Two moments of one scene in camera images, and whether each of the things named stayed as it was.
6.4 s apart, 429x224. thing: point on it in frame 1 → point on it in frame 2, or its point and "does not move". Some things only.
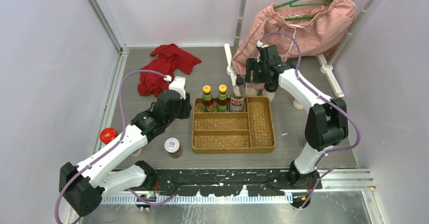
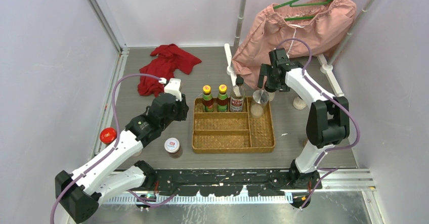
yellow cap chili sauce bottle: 207,100 does not move
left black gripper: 186,106 does not move
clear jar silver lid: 251,92 → 258,108
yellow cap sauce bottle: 222,100 does not move
